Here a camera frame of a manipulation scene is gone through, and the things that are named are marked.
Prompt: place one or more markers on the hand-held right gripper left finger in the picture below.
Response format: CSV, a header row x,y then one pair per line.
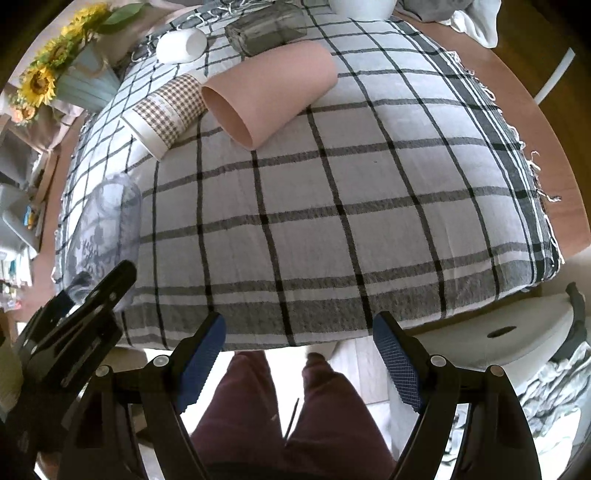
x,y
203,364

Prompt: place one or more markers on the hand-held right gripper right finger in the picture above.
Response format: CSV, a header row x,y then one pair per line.
x,y
397,364

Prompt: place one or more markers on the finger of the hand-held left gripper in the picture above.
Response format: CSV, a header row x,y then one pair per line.
x,y
113,284

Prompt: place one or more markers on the pink cup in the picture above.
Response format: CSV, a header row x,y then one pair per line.
x,y
277,87

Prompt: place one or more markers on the houndstooth paper cup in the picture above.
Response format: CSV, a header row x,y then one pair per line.
x,y
166,110

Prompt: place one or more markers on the white cup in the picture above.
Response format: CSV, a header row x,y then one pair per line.
x,y
178,46

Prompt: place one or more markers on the person's maroon trousers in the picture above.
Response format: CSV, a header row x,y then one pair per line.
x,y
240,415

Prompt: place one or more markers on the white stool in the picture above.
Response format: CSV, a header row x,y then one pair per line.
x,y
461,341

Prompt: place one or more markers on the grey plastic box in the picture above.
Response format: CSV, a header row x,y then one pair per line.
x,y
18,217

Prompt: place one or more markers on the patterned grey cloth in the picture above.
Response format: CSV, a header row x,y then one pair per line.
x,y
554,397

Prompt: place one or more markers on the checked tablecloth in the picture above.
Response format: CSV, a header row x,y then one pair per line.
x,y
346,207

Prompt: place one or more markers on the light blue flower pot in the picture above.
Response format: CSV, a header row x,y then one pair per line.
x,y
87,85

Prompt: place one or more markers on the sunflower bouquet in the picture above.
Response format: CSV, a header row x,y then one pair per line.
x,y
44,78

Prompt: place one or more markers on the grey glass jar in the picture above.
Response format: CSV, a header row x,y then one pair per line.
x,y
263,27

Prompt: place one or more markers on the white chair leg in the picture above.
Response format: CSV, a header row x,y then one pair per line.
x,y
554,76

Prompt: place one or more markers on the grey and white cloth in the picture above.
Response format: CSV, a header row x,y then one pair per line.
x,y
461,23

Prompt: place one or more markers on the white bowl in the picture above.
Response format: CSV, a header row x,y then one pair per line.
x,y
362,7

